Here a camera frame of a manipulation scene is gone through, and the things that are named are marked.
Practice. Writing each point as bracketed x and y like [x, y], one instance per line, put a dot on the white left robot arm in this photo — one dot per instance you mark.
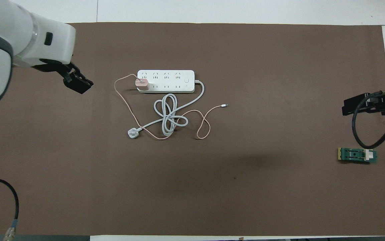
[11, 33]

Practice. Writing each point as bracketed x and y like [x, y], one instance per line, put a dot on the green knife switch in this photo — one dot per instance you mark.
[353, 155]

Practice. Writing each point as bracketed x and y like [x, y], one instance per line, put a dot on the pink charger block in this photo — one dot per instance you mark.
[142, 84]

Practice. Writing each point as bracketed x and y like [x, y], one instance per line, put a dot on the brown table mat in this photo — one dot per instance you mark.
[246, 201]

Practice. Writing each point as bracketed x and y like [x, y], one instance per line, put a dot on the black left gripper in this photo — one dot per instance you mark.
[58, 68]

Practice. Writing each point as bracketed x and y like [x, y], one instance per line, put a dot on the white power strip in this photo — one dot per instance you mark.
[172, 81]

